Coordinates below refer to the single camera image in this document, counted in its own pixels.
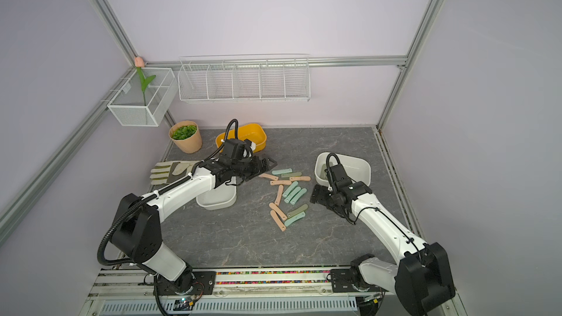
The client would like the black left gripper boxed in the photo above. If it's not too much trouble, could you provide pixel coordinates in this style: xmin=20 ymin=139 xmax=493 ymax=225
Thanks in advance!
xmin=232 ymin=154 xmax=277 ymax=181

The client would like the white basin with knives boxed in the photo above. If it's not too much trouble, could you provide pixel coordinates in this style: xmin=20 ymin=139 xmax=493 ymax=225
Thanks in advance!
xmin=314 ymin=152 xmax=371 ymax=187

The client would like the olive knife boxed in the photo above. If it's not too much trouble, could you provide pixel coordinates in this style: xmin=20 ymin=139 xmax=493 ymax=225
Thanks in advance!
xmin=280 ymin=171 xmax=302 ymax=178
xmin=287 ymin=204 xmax=309 ymax=218

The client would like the mint knife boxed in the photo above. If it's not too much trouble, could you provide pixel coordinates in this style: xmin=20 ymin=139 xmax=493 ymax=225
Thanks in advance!
xmin=272 ymin=168 xmax=293 ymax=176
xmin=284 ymin=212 xmax=306 ymax=227
xmin=290 ymin=188 xmax=307 ymax=205
xmin=285 ymin=186 xmax=301 ymax=203
xmin=282 ymin=181 xmax=299 ymax=198

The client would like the olive knife top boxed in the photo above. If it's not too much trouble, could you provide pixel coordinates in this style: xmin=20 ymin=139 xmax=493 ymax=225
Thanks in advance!
xmin=280 ymin=171 xmax=302 ymax=178

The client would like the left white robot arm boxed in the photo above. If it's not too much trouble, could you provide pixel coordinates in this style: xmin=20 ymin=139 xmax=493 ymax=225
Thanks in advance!
xmin=97 ymin=136 xmax=277 ymax=294

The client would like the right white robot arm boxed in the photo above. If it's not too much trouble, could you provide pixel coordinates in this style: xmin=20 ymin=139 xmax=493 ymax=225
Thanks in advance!
xmin=310 ymin=152 xmax=456 ymax=315

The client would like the peach knife top left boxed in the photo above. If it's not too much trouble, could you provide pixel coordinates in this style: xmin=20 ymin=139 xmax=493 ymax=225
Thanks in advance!
xmin=259 ymin=174 xmax=279 ymax=181

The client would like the yellow plastic basin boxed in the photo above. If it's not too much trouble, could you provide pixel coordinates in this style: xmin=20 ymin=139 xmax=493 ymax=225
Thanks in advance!
xmin=215 ymin=123 xmax=267 ymax=152

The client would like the mint knife top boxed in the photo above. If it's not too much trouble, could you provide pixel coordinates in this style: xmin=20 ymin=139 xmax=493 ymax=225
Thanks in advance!
xmin=272 ymin=168 xmax=293 ymax=176

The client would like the peach knife top centre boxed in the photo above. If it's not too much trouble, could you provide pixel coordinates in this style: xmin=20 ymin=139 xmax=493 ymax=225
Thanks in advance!
xmin=270 ymin=180 xmax=292 ymax=186

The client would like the peach knife top right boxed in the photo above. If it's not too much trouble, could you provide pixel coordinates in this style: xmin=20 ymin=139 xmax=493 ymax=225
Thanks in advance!
xmin=289 ymin=176 xmax=311 ymax=181

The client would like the peach plastic plant pot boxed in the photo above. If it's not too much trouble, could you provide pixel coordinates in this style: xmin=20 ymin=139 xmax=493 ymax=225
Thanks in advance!
xmin=169 ymin=121 xmax=203 ymax=154

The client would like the peach knife upright middle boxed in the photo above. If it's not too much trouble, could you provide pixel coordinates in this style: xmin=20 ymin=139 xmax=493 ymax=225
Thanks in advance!
xmin=275 ymin=185 xmax=284 ymax=206

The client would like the peach knife lower middle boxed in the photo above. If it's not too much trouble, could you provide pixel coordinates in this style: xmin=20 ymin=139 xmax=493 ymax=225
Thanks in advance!
xmin=269 ymin=203 xmax=288 ymax=221

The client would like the green artificial plant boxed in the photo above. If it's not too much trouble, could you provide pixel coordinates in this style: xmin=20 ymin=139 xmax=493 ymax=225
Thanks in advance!
xmin=171 ymin=124 xmax=198 ymax=140

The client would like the peach knife bottom of pile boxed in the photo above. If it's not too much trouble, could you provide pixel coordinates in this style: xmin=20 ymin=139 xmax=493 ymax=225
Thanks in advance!
xmin=270 ymin=210 xmax=286 ymax=232

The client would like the beige green work glove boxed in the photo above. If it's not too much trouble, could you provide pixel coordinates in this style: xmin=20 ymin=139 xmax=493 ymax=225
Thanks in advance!
xmin=149 ymin=160 xmax=198 ymax=186

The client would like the small white mesh basket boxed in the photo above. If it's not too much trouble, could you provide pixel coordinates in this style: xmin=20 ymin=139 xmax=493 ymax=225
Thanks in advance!
xmin=108 ymin=67 xmax=179 ymax=127

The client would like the artificial pink tulip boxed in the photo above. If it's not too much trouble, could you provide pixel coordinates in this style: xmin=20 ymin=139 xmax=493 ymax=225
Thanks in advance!
xmin=134 ymin=56 xmax=156 ymax=106

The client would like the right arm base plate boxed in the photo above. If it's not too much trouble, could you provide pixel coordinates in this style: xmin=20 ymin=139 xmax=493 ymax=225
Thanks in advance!
xmin=326 ymin=267 xmax=382 ymax=293

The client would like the white wire wall shelf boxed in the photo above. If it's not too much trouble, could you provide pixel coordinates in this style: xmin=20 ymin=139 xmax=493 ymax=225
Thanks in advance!
xmin=178 ymin=54 xmax=311 ymax=102

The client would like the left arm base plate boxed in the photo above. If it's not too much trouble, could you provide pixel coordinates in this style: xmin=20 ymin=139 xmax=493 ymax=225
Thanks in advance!
xmin=155 ymin=271 xmax=217 ymax=296

